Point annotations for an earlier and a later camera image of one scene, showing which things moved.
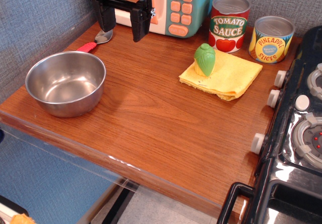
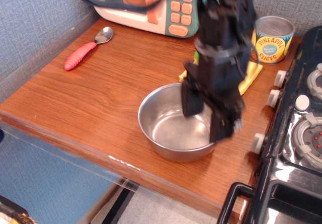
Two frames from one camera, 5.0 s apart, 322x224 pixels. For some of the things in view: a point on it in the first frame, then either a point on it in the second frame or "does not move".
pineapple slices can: [271, 39] does not move
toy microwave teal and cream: [183, 10] does not move
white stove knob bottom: [257, 142] does not move
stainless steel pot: [68, 84] → [168, 132]
